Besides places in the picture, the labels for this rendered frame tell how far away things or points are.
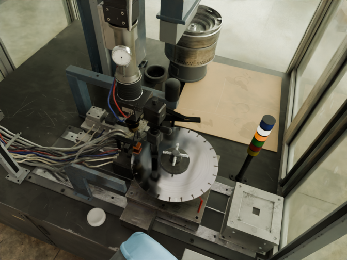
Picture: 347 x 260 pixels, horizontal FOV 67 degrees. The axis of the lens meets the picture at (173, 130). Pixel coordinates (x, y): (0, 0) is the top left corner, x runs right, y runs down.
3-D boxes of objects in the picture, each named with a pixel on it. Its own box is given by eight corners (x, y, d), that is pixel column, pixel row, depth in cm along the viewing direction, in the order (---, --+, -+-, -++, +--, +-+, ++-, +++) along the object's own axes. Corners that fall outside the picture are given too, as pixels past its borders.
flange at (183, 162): (172, 178, 95) (172, 175, 93) (154, 157, 101) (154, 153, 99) (195, 163, 100) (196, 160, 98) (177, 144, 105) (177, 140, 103)
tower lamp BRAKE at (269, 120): (273, 122, 91) (276, 116, 89) (271, 132, 88) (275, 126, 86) (260, 118, 92) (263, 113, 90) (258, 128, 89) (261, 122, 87)
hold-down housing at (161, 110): (165, 139, 91) (167, 97, 76) (158, 149, 88) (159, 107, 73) (151, 132, 93) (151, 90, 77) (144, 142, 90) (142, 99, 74)
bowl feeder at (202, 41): (217, 64, 172) (229, 10, 144) (204, 94, 154) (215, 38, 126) (172, 52, 178) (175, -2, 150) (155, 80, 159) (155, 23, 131)
